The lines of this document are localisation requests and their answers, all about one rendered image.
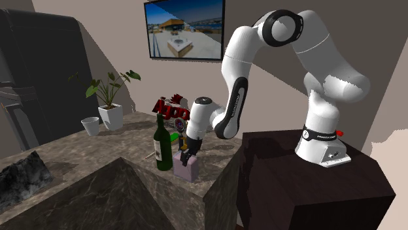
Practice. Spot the thin small pencil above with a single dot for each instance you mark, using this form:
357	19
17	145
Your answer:
149	155

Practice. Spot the pale pink box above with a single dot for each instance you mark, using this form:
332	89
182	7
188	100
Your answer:
188	170

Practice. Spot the white cup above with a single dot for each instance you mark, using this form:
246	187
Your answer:
91	125

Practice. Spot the dark grey rock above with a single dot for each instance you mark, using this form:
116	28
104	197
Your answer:
22	178

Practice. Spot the dark tall cabinet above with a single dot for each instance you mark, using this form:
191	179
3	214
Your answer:
47	79

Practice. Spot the green plant in white pot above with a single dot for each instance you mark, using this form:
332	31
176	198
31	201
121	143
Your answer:
111	116

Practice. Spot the bright green object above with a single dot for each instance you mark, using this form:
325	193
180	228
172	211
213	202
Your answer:
174	138

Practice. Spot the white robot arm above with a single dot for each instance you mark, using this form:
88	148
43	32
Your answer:
322	63

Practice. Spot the framed wall picture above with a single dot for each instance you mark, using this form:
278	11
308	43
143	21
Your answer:
185	32

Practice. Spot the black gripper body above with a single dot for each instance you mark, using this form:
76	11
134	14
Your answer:
193	146

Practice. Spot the dark green wine bottle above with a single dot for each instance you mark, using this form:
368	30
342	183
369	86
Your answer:
163	149

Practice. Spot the dark robot stand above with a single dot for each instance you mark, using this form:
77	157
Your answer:
306	191

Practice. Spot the round badge on yellow stand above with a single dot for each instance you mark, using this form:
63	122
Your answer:
180	124

